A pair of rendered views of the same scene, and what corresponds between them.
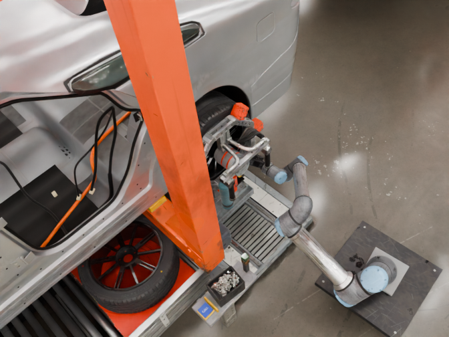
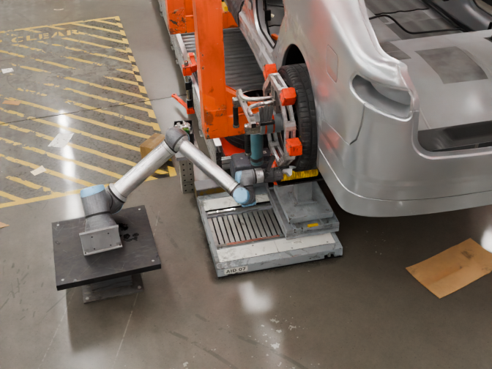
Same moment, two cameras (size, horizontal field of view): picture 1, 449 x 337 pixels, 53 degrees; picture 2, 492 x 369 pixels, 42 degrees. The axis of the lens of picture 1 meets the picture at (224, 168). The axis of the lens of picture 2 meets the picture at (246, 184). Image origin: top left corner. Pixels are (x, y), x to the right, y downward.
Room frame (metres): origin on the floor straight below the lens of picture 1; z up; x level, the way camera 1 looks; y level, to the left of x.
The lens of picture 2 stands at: (3.22, -3.18, 2.84)
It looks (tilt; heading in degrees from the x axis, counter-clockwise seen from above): 36 degrees down; 117
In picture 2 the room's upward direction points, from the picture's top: 2 degrees counter-clockwise
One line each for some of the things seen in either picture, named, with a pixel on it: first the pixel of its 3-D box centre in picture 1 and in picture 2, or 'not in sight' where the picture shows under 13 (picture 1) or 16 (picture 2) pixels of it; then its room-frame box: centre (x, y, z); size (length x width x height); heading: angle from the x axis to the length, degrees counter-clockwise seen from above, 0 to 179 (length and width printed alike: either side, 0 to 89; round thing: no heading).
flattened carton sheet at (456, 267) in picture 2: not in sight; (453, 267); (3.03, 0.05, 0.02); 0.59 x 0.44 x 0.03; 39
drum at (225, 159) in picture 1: (231, 159); (267, 122); (1.79, -0.05, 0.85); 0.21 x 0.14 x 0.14; 39
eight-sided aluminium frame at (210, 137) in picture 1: (224, 154); (278, 121); (1.85, -0.01, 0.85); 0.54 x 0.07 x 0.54; 129
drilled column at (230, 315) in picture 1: (224, 307); (186, 165); (1.04, 0.13, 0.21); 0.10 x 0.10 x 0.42; 39
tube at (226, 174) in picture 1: (224, 156); (255, 89); (1.69, -0.01, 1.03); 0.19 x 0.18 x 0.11; 39
